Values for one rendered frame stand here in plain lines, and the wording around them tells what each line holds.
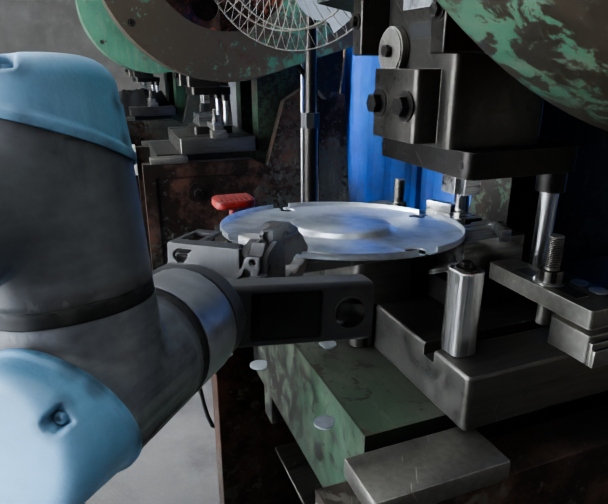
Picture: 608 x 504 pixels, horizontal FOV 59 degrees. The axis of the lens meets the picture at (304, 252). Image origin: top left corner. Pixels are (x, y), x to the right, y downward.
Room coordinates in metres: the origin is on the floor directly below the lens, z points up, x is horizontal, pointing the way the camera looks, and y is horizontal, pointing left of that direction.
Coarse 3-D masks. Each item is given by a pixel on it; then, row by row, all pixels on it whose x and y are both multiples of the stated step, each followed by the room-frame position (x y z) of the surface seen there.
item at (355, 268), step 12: (420, 252) 0.59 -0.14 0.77; (444, 252) 0.60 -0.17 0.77; (312, 264) 0.54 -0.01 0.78; (324, 264) 0.55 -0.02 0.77; (336, 264) 0.55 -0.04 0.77; (348, 264) 0.56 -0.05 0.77; (360, 264) 0.56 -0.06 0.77; (372, 264) 0.59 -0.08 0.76; (384, 264) 0.60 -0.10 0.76; (396, 264) 0.60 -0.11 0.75; (408, 264) 0.61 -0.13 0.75; (372, 276) 0.59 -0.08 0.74; (384, 276) 0.60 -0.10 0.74; (396, 276) 0.60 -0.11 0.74; (408, 276) 0.61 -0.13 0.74; (384, 288) 0.60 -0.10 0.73; (396, 288) 0.60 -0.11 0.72; (408, 288) 0.61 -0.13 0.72; (384, 300) 0.60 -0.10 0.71; (396, 300) 0.60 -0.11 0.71; (372, 324) 0.60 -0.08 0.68
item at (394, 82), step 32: (416, 0) 0.67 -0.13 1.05; (384, 32) 0.71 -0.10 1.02; (416, 32) 0.67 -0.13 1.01; (384, 64) 0.71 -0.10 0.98; (416, 64) 0.67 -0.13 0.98; (448, 64) 0.61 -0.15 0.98; (480, 64) 0.61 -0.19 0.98; (384, 96) 0.67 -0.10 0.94; (416, 96) 0.61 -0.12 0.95; (448, 96) 0.60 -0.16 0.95; (480, 96) 0.61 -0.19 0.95; (512, 96) 0.62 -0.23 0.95; (384, 128) 0.67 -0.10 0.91; (416, 128) 0.61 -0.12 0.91; (448, 128) 0.60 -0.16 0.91; (480, 128) 0.61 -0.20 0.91; (512, 128) 0.63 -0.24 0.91
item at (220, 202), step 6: (216, 198) 0.91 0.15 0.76; (222, 198) 0.91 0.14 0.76; (228, 198) 0.91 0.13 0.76; (234, 198) 0.91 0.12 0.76; (240, 198) 0.91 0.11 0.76; (246, 198) 0.91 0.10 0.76; (252, 198) 0.91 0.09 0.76; (216, 204) 0.89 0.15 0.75; (222, 204) 0.88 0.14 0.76; (228, 204) 0.89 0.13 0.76; (234, 204) 0.89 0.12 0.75; (240, 204) 0.89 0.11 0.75; (246, 204) 0.90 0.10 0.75; (252, 204) 0.90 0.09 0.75; (234, 210) 0.91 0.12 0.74
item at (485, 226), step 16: (464, 224) 0.71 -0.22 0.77; (480, 224) 0.68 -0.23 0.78; (464, 240) 0.61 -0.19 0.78; (480, 240) 0.62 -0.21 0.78; (496, 240) 0.62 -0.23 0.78; (512, 240) 0.63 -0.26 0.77; (432, 256) 0.67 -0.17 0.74; (448, 256) 0.63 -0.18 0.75; (464, 256) 0.61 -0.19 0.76; (480, 256) 0.62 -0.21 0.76; (496, 256) 0.63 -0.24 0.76; (512, 256) 0.63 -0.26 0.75
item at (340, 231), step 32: (224, 224) 0.63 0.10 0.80; (256, 224) 0.63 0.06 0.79; (320, 224) 0.61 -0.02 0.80; (352, 224) 0.61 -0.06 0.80; (384, 224) 0.62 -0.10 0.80; (416, 224) 0.65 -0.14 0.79; (448, 224) 0.65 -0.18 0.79; (320, 256) 0.48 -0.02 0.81; (352, 256) 0.48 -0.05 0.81; (384, 256) 0.49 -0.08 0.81; (416, 256) 0.50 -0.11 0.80
